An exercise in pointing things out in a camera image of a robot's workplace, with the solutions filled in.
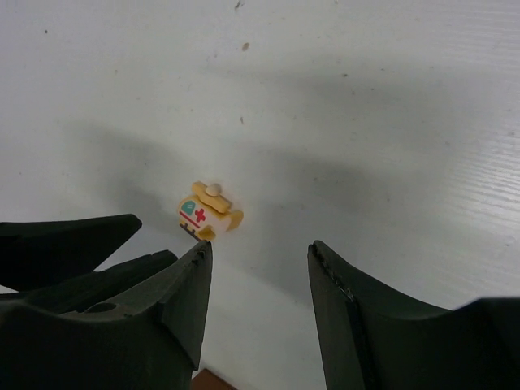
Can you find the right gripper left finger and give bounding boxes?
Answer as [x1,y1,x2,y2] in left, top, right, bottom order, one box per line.
[1,241,213,389]

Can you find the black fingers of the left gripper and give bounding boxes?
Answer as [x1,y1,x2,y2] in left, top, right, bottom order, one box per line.
[1,214,178,313]

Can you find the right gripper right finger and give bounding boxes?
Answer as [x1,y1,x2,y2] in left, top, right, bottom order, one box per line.
[308,241,519,389]

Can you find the small patterned wood block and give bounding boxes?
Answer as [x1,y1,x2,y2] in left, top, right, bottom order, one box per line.
[177,181,244,241]

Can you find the brown rectangular wood block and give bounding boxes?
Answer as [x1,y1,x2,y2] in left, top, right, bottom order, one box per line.
[191,369,236,390]

